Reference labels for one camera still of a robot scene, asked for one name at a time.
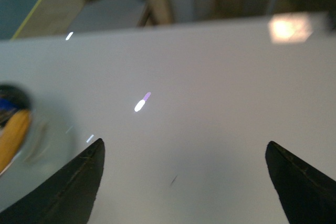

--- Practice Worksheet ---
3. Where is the beige chair left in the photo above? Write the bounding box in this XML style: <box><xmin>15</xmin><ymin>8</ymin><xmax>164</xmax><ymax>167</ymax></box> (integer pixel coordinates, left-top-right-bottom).
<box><xmin>67</xmin><ymin>0</ymin><xmax>152</xmax><ymax>35</ymax></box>

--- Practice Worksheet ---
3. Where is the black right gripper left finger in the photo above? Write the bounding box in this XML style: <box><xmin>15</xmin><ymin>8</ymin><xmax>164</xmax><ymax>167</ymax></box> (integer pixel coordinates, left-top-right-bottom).
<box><xmin>1</xmin><ymin>138</ymin><xmax>105</xmax><ymax>223</ymax></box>

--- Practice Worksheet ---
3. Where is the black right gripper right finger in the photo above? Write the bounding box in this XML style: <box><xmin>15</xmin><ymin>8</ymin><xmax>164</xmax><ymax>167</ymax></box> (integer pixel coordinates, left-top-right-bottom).
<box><xmin>265</xmin><ymin>141</ymin><xmax>335</xmax><ymax>223</ymax></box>

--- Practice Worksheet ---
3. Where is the yellow corn cob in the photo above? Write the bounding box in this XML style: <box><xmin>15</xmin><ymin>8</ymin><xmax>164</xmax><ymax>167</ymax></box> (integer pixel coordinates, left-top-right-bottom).
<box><xmin>1</xmin><ymin>109</ymin><xmax>32</xmax><ymax>173</ymax></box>

